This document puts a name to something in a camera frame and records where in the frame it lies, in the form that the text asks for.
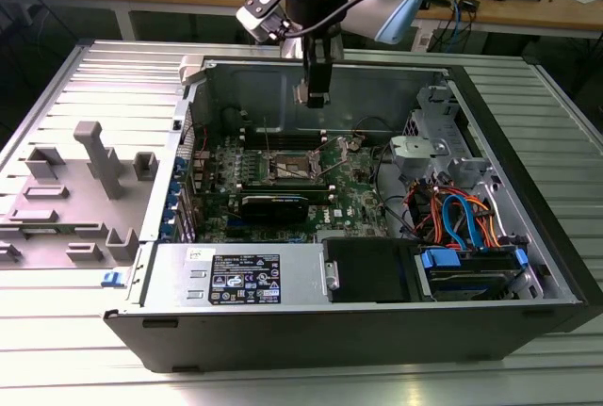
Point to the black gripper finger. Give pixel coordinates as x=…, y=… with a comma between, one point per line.
x=319, y=71

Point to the CPU socket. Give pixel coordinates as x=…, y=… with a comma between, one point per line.
x=289, y=161

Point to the black drive bay cover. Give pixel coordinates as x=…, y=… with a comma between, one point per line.
x=367, y=269

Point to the round coin battery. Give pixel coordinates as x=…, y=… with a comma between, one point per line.
x=356, y=144

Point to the green motherboard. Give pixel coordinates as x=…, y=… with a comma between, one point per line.
x=348, y=199

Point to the silver metal disk cage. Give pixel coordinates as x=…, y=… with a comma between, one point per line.
x=438, y=147

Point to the black graphics card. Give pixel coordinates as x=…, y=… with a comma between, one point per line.
x=275, y=210

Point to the small black device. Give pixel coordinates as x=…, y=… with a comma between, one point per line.
x=471, y=4

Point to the blue expansion card retainer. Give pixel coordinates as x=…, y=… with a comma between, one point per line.
x=172, y=202

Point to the silver metal latch plate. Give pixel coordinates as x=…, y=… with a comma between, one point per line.
x=330, y=274

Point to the silver power supply unit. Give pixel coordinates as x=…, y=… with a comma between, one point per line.
x=179, y=274

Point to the hard disk in blue carrier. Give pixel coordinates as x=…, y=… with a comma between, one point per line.
x=466, y=279

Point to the grey plastic parts rack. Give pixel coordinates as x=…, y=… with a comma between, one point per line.
x=85, y=199

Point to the black open PC case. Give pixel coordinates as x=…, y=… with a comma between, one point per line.
x=330, y=345

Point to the blue plastic case latch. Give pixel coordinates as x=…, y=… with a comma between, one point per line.
x=112, y=279

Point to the green RAM stick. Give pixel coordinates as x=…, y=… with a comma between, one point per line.
x=42, y=231

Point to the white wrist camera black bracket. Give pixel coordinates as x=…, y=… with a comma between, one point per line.
x=256, y=20

